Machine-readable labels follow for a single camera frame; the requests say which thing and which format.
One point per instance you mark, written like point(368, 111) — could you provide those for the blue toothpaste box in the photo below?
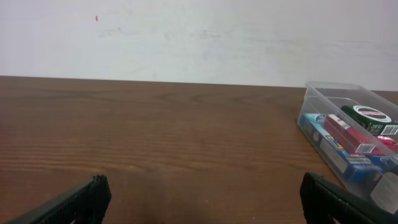
point(354, 169)

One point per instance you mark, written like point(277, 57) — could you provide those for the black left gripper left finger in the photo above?
point(85, 204)

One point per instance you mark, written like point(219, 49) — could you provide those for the white green medicine box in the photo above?
point(385, 193)

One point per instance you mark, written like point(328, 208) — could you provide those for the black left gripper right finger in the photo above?
point(326, 203)

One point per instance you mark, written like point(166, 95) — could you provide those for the dark green round-label box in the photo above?
point(374, 121)

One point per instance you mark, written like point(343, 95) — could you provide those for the clear plastic container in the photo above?
point(328, 98)

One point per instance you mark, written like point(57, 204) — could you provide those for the red card box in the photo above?
point(354, 141)

